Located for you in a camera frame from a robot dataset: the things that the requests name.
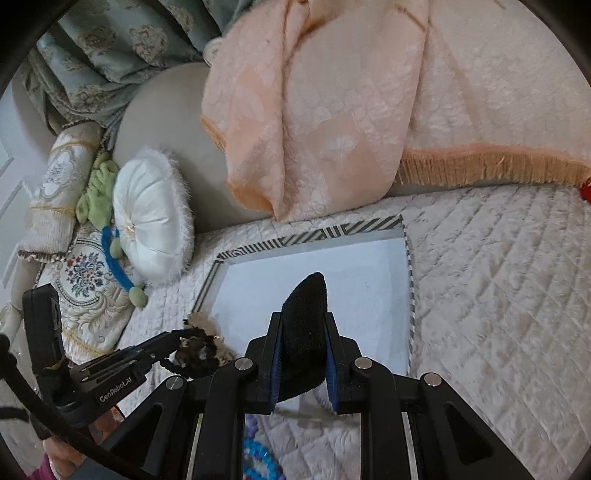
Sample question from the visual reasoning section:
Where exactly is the black fuzzy hair accessory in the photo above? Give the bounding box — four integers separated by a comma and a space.
281, 272, 330, 403

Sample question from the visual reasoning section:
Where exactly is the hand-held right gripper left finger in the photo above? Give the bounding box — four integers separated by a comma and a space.
99, 312, 284, 480

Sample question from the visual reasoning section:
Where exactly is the cream quilted bedspread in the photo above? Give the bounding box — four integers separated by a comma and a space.
106, 184, 591, 480

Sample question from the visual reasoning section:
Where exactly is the brown furry scrunchie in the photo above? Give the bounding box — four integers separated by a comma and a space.
159, 311, 237, 380

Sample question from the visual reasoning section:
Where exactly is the cream bolster cushion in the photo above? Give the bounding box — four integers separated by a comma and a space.
18, 124, 105, 262

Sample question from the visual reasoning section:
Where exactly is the black cable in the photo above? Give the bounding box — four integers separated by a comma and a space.
0, 333, 155, 480

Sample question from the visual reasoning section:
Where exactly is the grey padded sofa back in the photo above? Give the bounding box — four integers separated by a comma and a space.
112, 62, 278, 232

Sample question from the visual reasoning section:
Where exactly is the person's left hand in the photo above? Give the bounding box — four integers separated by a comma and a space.
44, 438, 105, 480

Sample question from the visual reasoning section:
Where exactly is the blue beaded bracelet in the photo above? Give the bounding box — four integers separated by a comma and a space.
242, 438, 283, 480

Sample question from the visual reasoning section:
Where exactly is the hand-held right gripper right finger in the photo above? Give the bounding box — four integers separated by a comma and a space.
323, 313, 536, 480

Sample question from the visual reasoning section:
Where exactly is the green plush toy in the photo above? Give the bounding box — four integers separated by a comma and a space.
76, 152, 149, 310

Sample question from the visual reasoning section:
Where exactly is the white tray with striped border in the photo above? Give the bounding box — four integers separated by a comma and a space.
191, 215, 416, 386

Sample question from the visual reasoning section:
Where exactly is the blue-green patterned curtain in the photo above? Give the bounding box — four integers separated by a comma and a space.
18, 0, 259, 136

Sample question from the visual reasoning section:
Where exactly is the floral embroidered cushion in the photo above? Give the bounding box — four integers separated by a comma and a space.
34, 224, 149, 365

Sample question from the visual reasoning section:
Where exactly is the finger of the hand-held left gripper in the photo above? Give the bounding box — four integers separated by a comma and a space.
108, 330, 183, 365
139, 342, 186, 371

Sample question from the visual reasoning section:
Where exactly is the peach fringed blanket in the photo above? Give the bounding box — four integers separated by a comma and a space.
201, 0, 591, 223

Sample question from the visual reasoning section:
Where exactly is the white round fringed pillow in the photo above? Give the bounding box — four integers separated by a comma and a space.
112, 147, 196, 285

